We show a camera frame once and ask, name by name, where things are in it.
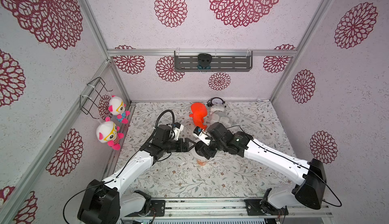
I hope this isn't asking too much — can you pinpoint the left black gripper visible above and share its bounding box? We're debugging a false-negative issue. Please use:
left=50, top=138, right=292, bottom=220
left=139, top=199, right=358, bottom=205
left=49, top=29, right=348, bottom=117
left=162, top=137, right=197, bottom=153

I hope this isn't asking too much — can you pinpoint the black cup lid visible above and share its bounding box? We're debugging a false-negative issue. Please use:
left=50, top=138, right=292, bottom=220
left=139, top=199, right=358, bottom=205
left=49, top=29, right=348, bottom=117
left=195, top=141, right=212, bottom=159

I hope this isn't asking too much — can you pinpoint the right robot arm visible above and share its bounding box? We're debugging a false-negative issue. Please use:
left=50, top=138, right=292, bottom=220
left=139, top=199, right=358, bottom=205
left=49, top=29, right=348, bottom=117
left=193, top=123, right=327, bottom=214

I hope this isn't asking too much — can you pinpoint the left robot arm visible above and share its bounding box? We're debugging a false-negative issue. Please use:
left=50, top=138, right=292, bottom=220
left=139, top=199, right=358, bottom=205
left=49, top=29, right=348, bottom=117
left=77, top=138, right=197, bottom=224

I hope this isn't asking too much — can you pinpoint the white grey plush rabbit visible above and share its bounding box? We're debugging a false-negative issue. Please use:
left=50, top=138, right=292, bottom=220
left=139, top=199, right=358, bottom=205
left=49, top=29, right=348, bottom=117
left=210, top=103, right=233, bottom=128

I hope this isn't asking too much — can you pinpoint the small alarm clock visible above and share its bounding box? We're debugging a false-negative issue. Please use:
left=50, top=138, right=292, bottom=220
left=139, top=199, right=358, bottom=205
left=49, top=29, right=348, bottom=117
left=207, top=97, right=225, bottom=107

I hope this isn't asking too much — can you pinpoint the lower pink white doll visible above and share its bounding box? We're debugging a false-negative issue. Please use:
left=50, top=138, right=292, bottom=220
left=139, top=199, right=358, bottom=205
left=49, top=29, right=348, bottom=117
left=96, top=117, right=124, bottom=151

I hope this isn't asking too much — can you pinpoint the pink white doll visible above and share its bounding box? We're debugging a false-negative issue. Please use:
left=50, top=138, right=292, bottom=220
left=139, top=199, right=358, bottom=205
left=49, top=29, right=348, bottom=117
left=108, top=96, right=130, bottom=124
left=96, top=117, right=124, bottom=151

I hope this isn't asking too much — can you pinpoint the upper pink white doll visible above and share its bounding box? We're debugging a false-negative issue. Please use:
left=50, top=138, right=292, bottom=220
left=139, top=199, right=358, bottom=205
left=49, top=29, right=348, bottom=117
left=108, top=96, right=130, bottom=124

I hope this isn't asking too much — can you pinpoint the black object on shelf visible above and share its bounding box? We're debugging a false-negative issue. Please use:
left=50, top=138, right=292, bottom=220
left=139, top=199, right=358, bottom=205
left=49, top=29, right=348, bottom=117
left=197, top=53, right=212, bottom=70

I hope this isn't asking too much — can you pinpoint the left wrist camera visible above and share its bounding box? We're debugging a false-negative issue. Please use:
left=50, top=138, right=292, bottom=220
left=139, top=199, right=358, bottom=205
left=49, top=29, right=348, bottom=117
left=173, top=122, right=184, bottom=140

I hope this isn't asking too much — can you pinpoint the left black corrugated cable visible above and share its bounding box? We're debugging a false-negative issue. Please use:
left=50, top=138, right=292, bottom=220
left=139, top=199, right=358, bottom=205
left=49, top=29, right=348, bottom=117
left=154, top=109, right=176, bottom=133

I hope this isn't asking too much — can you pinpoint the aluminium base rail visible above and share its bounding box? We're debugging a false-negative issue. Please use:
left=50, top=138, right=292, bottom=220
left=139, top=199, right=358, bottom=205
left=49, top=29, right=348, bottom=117
left=118, top=198, right=332, bottom=222

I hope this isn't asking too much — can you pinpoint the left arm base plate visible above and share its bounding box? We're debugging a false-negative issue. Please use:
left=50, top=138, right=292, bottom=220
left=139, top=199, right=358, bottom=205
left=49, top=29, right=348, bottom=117
left=126, top=199, right=166, bottom=218

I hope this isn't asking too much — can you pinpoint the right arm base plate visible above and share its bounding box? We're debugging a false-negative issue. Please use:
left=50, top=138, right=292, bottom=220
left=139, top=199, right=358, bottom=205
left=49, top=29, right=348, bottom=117
left=244, top=199, right=289, bottom=216

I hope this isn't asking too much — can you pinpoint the grey metal wall shelf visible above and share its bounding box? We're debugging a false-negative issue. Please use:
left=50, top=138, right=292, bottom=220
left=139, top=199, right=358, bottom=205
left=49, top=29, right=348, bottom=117
left=173, top=51, right=253, bottom=73

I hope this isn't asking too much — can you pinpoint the black wire basket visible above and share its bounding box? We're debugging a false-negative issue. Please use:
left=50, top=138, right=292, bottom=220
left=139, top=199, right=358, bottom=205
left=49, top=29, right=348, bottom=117
left=79, top=77, right=112, bottom=120

